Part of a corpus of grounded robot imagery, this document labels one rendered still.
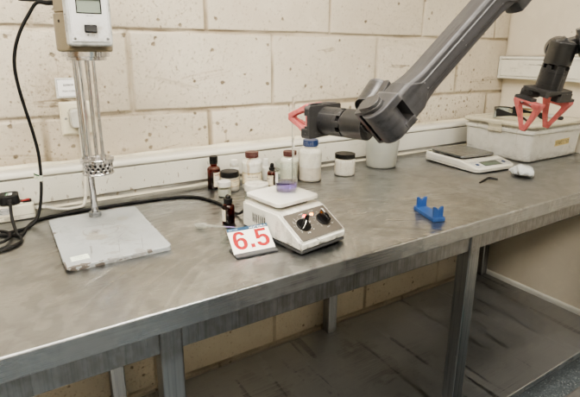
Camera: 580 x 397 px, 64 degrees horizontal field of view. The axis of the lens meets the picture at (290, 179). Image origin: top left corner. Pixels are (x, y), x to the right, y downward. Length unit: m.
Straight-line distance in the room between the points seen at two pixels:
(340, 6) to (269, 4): 0.28
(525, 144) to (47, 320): 1.62
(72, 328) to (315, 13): 1.22
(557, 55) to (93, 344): 1.07
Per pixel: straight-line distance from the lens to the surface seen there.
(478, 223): 1.22
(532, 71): 2.27
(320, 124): 0.93
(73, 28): 0.96
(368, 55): 1.78
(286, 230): 0.95
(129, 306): 0.81
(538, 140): 1.94
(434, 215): 1.17
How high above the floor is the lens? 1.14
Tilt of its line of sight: 15 degrees down
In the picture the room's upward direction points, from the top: straight up
